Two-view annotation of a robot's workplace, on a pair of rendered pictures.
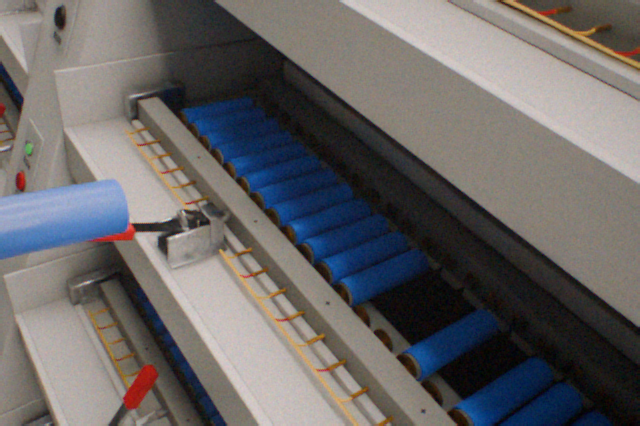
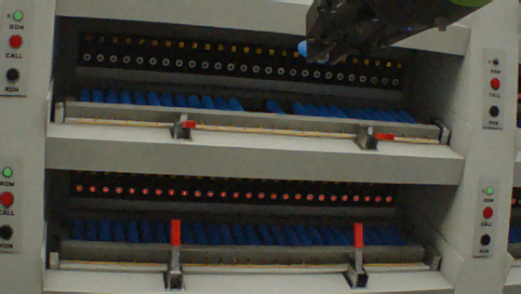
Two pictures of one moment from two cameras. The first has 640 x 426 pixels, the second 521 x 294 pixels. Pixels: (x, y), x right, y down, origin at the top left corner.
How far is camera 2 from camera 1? 80 cm
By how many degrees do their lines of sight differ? 59
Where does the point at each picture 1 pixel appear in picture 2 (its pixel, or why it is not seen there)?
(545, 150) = not seen: hidden behind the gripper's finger
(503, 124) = not seen: hidden behind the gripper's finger
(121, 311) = (91, 245)
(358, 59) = (254, 13)
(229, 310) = (226, 139)
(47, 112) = (18, 139)
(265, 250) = (213, 113)
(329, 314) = (258, 115)
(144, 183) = (121, 132)
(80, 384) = (121, 281)
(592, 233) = not seen: hidden behind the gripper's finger
